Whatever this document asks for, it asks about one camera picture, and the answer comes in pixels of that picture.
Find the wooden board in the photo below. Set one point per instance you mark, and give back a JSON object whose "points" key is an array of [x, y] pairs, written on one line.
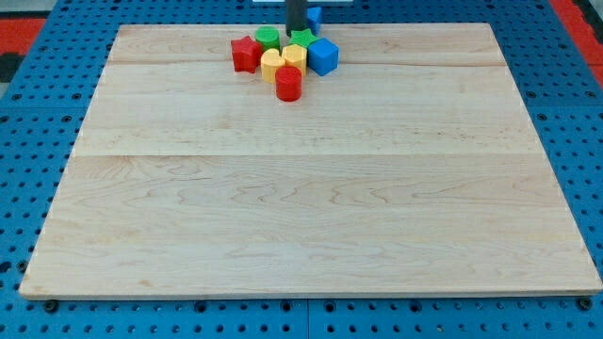
{"points": [[412, 170]]}

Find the red star block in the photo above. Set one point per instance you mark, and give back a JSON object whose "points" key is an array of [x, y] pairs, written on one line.
{"points": [[246, 54]]}

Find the green star block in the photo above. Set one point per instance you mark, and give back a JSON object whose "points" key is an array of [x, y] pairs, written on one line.
{"points": [[303, 38]]}

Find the red cylinder block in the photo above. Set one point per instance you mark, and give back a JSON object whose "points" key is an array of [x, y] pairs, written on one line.
{"points": [[288, 82]]}

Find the yellow heart block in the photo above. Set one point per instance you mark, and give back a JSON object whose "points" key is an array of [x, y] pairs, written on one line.
{"points": [[270, 62]]}

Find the yellow hexagon block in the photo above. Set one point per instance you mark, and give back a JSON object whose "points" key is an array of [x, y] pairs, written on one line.
{"points": [[295, 56]]}

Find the blue cube block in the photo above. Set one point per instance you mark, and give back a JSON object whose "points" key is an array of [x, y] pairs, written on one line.
{"points": [[322, 56]]}

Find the green cylinder block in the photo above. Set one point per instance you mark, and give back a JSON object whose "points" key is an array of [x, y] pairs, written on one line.
{"points": [[268, 37]]}

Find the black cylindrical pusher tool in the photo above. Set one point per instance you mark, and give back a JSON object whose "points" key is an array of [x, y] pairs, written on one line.
{"points": [[295, 16]]}

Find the blue triangle block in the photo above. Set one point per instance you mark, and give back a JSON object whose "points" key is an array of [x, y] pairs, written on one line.
{"points": [[314, 19]]}

